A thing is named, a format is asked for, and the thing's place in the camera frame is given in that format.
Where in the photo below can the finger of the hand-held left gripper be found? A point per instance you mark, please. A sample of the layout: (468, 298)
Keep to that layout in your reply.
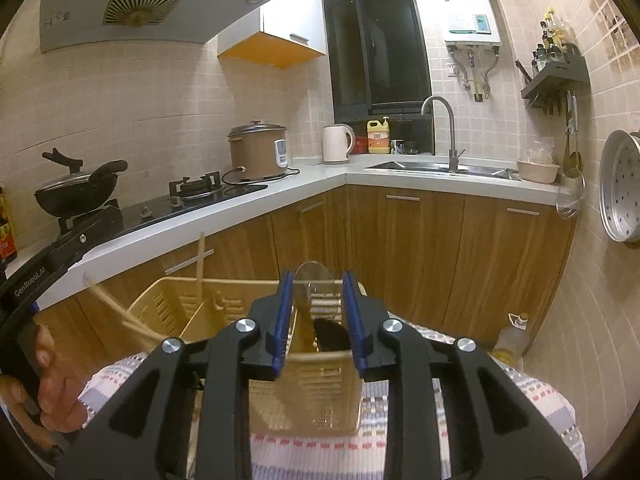
(90, 232)

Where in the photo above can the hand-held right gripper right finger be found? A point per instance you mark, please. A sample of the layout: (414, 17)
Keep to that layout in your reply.
(350, 320)

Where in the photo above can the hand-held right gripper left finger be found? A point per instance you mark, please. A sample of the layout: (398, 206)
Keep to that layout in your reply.
(283, 320)

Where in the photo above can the beige plastic utensil basket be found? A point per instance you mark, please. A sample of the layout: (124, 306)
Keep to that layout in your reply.
(310, 400)

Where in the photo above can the person's left hand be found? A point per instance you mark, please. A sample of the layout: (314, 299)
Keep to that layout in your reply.
(57, 385)

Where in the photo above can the black utensil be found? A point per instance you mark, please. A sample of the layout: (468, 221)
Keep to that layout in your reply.
(331, 335)

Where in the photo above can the black wok with lid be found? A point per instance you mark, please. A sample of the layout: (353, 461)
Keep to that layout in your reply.
(70, 192)

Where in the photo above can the wooden chopstick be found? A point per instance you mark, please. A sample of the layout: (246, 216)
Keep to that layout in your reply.
(112, 305)

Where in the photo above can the wooden base cabinets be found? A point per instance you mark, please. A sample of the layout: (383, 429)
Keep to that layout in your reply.
(425, 250)

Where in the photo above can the black gas stove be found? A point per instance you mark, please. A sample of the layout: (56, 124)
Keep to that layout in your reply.
(200, 197)

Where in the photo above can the patterned woven cloth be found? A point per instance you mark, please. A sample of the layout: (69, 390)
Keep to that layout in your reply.
(400, 440)

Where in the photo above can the cooking oil bottle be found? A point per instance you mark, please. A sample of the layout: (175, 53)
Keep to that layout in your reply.
(510, 342)

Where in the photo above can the brown rice cooker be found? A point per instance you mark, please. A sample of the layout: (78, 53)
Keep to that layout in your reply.
(255, 152)

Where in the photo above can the white electric kettle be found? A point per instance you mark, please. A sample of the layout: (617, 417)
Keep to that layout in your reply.
(336, 145)

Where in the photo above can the steel sink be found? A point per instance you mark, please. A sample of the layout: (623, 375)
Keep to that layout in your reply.
(440, 169)

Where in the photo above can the yellow dish soap bottle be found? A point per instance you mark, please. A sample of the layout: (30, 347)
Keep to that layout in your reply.
(378, 140)

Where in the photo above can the dark glass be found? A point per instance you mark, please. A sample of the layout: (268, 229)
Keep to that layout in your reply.
(410, 147)

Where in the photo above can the steel faucet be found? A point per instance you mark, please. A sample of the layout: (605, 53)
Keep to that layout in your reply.
(451, 135)

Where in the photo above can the grey range hood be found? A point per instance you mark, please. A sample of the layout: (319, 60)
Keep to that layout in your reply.
(150, 5)

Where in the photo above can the beige bowl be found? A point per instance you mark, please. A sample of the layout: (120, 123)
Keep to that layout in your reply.
(537, 172)

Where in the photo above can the hanging steel skimmer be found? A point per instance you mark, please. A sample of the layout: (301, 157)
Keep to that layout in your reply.
(570, 205)

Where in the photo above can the clear plastic bag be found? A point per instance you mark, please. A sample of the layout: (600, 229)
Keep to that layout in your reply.
(540, 150)

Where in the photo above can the dark window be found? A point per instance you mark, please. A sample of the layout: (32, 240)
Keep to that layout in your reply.
(380, 50)

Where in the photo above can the water heater pipes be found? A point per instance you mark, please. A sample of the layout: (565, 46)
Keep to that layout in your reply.
(472, 72)

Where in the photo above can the hanging ladle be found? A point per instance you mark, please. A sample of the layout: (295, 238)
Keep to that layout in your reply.
(572, 155)

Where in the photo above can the round steel steamer tray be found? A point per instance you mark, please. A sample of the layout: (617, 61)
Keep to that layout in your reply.
(622, 190)

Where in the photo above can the white water heater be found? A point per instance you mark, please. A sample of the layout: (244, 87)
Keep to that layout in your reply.
(462, 5)

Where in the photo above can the row of condiment bottles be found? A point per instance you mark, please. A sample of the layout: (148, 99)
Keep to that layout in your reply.
(550, 45)

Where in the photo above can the white wall outlet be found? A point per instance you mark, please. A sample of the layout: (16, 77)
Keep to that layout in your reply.
(454, 70)

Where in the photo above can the white wall cabinet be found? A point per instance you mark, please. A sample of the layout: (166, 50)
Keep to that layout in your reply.
(290, 5)

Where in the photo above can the dark wall spice rack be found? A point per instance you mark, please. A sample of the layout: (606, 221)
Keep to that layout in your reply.
(560, 77)

